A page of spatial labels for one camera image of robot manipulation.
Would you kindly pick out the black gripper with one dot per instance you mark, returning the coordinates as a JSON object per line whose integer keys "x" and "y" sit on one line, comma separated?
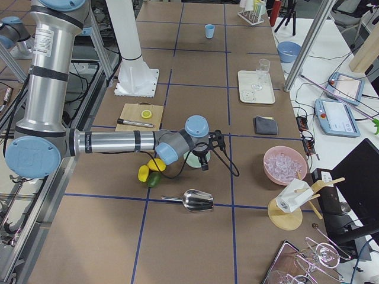
{"x": 201, "y": 154}

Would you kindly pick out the mint green bowl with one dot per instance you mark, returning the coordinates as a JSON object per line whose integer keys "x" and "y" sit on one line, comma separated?
{"x": 192, "y": 160}

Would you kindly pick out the metal ice scoop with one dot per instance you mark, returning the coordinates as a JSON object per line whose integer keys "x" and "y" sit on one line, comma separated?
{"x": 194, "y": 200}

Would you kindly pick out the light blue cup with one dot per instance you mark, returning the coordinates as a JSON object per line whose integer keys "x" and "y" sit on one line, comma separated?
{"x": 209, "y": 30}

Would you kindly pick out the pink bowl with ice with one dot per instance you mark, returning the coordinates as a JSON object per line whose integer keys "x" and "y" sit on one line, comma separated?
{"x": 282, "y": 164}

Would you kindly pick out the blue bowl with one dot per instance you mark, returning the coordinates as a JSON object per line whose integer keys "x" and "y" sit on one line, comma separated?
{"x": 288, "y": 51}

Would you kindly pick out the yellow lemon upper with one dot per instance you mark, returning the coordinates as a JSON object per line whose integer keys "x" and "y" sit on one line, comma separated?
{"x": 156, "y": 165}

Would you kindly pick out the green lime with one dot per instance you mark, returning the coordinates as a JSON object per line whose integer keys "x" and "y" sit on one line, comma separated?
{"x": 154, "y": 179}

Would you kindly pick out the yellow lemon near green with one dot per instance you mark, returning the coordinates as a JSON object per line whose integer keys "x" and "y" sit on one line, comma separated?
{"x": 143, "y": 173}

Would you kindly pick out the grey folded cloth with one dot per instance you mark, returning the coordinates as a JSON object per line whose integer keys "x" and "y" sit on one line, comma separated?
{"x": 265, "y": 126}

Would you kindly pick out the lemon half slice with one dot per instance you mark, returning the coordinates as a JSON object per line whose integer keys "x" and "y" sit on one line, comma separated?
{"x": 146, "y": 114}

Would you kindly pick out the wooden cutting board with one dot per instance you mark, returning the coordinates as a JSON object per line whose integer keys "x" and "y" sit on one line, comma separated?
{"x": 134, "y": 112}

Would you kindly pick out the cream bear tray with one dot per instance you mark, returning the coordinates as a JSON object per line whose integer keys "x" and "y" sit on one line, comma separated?
{"x": 248, "y": 95}

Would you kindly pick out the clear glass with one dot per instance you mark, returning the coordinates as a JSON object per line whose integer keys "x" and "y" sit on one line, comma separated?
{"x": 262, "y": 71}

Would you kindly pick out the white mug on stand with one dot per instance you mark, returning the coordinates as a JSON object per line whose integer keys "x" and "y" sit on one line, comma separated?
{"x": 294, "y": 195}

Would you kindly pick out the wooden mug stand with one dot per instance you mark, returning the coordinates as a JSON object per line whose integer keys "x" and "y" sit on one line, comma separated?
{"x": 291, "y": 221}

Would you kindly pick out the near teach pendant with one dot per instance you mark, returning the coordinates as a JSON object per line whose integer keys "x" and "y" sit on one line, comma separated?
{"x": 335, "y": 118}

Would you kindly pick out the teach pendant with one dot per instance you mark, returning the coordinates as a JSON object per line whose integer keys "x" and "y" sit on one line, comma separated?
{"x": 349, "y": 88}
{"x": 335, "y": 118}

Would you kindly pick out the white cup rack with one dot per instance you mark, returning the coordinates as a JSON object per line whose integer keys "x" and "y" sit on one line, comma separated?
{"x": 252, "y": 11}

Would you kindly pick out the far teach pendant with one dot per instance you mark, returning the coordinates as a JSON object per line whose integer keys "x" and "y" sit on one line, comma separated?
{"x": 349, "y": 88}

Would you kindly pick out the black monitor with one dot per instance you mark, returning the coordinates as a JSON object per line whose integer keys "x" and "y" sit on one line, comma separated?
{"x": 359, "y": 189}

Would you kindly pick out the red cylinder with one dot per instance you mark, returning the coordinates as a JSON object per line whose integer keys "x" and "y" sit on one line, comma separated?
{"x": 274, "y": 12}

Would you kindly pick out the black tripod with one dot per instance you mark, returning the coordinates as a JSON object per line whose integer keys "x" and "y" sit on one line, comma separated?
{"x": 290, "y": 15}

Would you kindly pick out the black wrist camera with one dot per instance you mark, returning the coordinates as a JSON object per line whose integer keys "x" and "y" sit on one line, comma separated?
{"x": 216, "y": 140}

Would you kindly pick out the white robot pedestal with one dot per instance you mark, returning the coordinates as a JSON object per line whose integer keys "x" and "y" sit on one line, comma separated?
{"x": 135, "y": 77}

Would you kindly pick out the aluminium frame post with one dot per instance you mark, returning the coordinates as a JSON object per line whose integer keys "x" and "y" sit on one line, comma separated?
{"x": 315, "y": 28}

